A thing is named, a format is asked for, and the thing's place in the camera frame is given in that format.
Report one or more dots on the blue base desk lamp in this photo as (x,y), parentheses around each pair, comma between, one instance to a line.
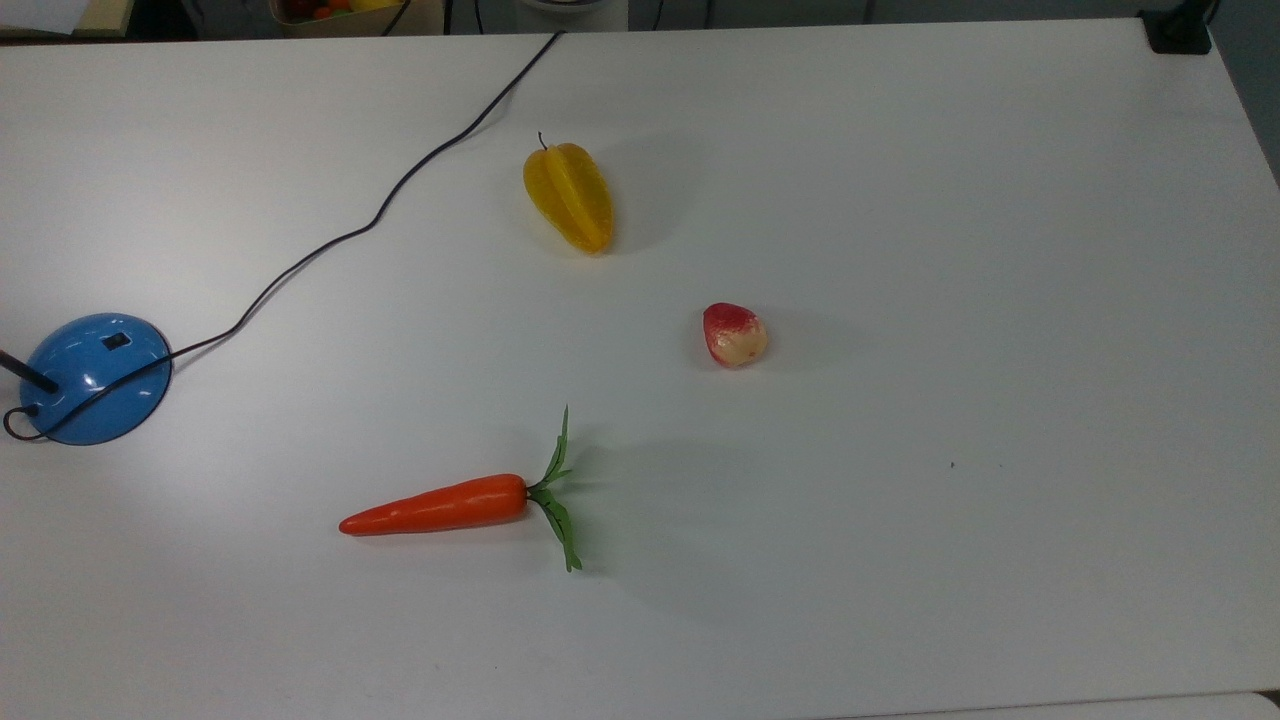
(95,385)

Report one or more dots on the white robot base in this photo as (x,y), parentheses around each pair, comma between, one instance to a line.
(575,12)

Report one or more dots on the yellow toy star fruit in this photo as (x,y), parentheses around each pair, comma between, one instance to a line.
(572,200)

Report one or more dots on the orange toy carrot green leaves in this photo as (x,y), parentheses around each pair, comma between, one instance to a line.
(450,505)

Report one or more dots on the cardboard box of toy fruit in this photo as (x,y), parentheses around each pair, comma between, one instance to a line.
(340,18)

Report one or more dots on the black table clamp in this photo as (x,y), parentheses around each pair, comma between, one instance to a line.
(1178,30)

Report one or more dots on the white paper sheet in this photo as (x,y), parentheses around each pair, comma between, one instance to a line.
(40,12)

